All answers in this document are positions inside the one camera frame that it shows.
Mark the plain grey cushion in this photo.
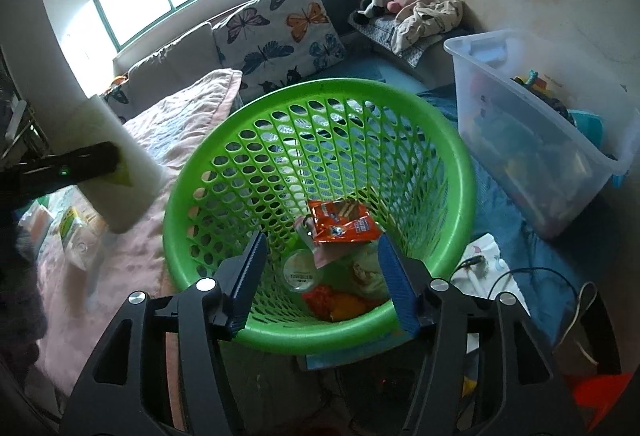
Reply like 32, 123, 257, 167
127, 22, 220, 96

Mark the lime drink bottle yellow label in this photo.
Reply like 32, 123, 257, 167
58, 206, 103, 272

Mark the white milk carton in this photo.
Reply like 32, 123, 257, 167
52, 96, 164, 233

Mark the red crinkled snack wrapper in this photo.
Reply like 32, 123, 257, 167
302, 284, 384, 322

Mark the crumpled beige cloth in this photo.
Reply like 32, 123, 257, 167
390, 0, 464, 54

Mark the orange snack bag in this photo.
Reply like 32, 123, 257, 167
307, 199, 382, 244

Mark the pink snack bag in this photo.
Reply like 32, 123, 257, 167
294, 216, 352, 269

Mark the butterfly cushion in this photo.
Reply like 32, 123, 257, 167
213, 0, 346, 101
101, 82, 131, 123

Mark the butterfly cushion right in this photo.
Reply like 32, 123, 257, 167
213, 0, 346, 101

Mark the butterfly cushion left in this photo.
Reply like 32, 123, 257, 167
101, 82, 131, 123

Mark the tissue pack pink white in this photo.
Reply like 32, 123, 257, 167
18, 201, 53, 244

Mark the green plastic mesh basket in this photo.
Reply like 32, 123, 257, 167
163, 78, 475, 355

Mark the pink blanket table cover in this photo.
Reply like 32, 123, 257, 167
29, 67, 244, 432

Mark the clear plastic storage bin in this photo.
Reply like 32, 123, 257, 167
444, 29, 639, 239

